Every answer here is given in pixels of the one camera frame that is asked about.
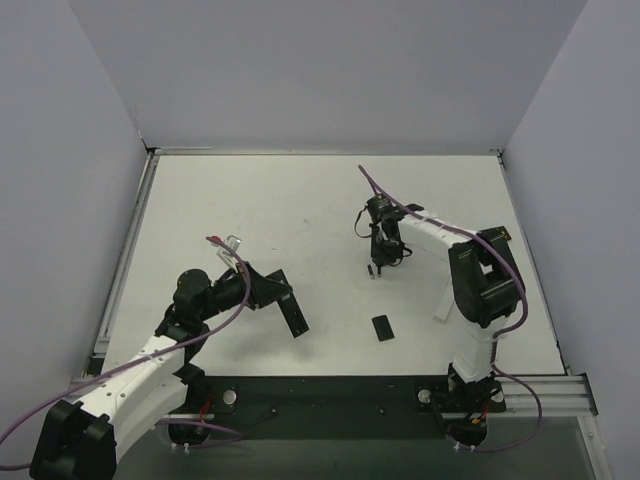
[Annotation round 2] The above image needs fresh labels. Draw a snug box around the slim black remote control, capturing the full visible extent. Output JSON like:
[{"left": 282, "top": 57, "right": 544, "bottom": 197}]
[{"left": 268, "top": 270, "right": 309, "bottom": 338}]

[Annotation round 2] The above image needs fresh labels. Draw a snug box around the black battery cover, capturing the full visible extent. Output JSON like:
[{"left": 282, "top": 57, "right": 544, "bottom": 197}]
[{"left": 372, "top": 315, "right": 395, "bottom": 342}]

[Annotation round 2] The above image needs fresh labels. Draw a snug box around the white remote control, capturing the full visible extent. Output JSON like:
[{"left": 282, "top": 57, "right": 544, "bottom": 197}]
[{"left": 433, "top": 284, "right": 454, "bottom": 323}]

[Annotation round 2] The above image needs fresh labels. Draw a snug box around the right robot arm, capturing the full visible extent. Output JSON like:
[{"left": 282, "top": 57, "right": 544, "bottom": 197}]
[{"left": 364, "top": 194, "right": 521, "bottom": 384}]

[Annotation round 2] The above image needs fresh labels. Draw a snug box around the wide black remote control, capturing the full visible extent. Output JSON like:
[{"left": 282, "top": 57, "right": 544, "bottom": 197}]
[{"left": 495, "top": 226, "right": 512, "bottom": 241}]

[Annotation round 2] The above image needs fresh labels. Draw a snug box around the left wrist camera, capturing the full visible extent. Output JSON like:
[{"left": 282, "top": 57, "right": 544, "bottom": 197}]
[{"left": 209, "top": 235, "right": 242, "bottom": 269}]

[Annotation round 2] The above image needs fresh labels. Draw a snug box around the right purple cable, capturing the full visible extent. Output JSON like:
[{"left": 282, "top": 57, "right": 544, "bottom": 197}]
[{"left": 357, "top": 165, "right": 529, "bottom": 346}]

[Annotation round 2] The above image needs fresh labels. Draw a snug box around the purple cable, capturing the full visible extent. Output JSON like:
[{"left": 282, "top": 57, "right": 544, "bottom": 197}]
[
  {"left": 357, "top": 165, "right": 529, "bottom": 346},
  {"left": 0, "top": 235, "right": 251, "bottom": 471}
]

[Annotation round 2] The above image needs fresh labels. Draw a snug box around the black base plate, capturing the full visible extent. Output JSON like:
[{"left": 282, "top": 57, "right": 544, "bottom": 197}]
[{"left": 168, "top": 375, "right": 506, "bottom": 447}]

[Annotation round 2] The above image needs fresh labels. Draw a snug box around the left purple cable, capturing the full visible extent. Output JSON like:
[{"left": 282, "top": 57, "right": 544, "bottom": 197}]
[{"left": 0, "top": 235, "right": 251, "bottom": 471}]

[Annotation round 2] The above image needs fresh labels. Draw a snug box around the aluminium frame rail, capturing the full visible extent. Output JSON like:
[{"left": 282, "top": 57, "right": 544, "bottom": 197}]
[{"left": 62, "top": 374, "right": 600, "bottom": 419}]

